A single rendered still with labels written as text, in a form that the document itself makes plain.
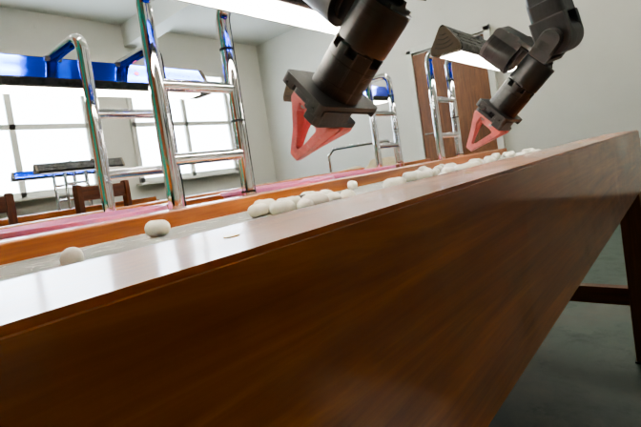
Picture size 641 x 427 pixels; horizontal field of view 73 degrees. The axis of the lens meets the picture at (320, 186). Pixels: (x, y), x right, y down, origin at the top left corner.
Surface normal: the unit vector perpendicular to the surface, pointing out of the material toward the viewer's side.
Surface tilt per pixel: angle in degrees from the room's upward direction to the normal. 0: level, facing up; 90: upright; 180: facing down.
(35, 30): 90
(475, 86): 90
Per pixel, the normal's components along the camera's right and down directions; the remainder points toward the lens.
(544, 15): -0.74, 0.32
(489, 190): 0.75, -0.08
